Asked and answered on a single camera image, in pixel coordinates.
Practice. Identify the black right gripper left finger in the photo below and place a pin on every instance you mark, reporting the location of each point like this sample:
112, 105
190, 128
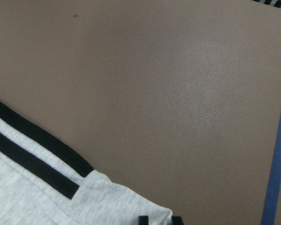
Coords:
143, 220

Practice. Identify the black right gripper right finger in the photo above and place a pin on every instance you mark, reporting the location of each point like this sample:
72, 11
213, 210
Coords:
176, 220

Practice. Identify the grey t-shirt with cartoon print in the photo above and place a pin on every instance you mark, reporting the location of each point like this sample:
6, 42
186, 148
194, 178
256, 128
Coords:
45, 182

